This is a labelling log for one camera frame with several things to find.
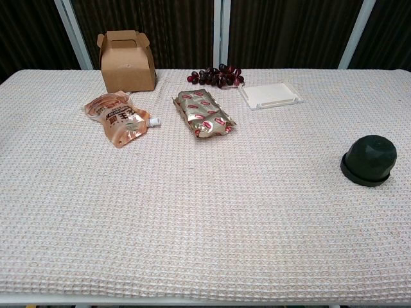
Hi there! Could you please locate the black cup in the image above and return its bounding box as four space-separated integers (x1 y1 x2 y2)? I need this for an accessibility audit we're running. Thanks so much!
345 134 398 179

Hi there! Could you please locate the orange snack pouch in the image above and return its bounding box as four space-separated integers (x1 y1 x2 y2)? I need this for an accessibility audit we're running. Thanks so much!
84 90 161 149

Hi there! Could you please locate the dark brown corrugated partition panel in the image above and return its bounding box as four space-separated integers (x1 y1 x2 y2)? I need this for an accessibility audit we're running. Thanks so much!
228 0 365 70
349 0 411 72
0 0 80 84
71 0 215 71

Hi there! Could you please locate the dark red grape bunch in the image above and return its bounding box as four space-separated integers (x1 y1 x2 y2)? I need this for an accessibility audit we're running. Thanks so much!
187 63 245 89

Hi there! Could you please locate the white rectangular plastic tray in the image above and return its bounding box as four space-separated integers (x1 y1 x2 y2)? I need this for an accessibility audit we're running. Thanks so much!
238 82 304 112

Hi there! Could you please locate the silver snack pouch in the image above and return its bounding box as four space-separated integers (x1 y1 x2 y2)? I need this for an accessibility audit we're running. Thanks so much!
171 89 238 139

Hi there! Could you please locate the white partition post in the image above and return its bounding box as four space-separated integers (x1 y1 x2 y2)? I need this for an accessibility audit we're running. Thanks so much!
53 0 94 71
338 0 377 70
213 0 232 70

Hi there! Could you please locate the beige waffle tablecloth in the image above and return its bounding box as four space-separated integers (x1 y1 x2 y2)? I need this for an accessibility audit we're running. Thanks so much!
0 68 411 304

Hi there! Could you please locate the brown cardboard gable box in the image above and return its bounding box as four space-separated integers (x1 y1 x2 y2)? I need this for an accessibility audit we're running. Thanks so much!
97 30 157 94

